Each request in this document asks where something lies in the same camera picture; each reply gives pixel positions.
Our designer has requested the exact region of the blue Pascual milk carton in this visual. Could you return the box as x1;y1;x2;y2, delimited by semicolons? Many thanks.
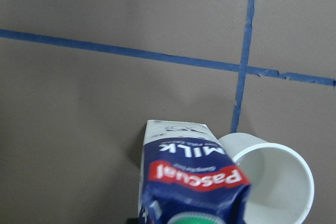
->
138;120;250;223

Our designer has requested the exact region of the white smiley face mug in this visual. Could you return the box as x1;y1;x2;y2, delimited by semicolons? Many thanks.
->
219;133;314;224

